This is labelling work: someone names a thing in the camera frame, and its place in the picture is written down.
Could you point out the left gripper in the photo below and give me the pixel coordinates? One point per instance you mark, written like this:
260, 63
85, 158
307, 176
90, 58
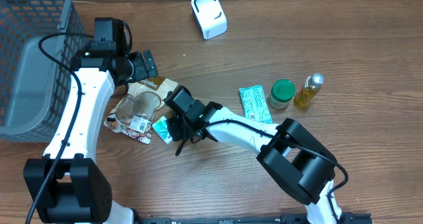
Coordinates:
139, 71

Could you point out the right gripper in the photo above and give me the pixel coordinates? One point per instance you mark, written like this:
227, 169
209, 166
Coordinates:
184, 135

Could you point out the teal white tissue packet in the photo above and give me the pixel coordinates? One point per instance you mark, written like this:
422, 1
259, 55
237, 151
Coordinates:
161, 128

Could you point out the brown white snack bag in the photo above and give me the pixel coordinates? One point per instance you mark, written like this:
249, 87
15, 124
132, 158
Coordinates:
133, 116

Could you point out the teal tissue pack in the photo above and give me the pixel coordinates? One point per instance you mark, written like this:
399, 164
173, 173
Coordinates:
254, 104

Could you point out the green lid seasoning jar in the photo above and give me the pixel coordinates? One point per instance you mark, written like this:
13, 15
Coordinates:
281, 94

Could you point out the yellow dish soap bottle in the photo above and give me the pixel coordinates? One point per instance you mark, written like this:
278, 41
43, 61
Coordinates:
311, 87

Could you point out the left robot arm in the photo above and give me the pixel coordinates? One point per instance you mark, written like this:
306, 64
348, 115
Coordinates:
66, 185

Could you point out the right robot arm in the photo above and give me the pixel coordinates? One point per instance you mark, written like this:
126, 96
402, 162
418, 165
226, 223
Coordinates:
299, 164

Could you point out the white barcode scanner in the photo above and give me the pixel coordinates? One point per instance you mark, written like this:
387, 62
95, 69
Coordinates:
210, 17

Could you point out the grey plastic shopping basket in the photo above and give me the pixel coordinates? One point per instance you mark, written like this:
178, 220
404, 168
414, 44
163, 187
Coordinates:
34, 89

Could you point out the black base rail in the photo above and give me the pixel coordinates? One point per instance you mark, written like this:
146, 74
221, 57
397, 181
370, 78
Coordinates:
291, 218

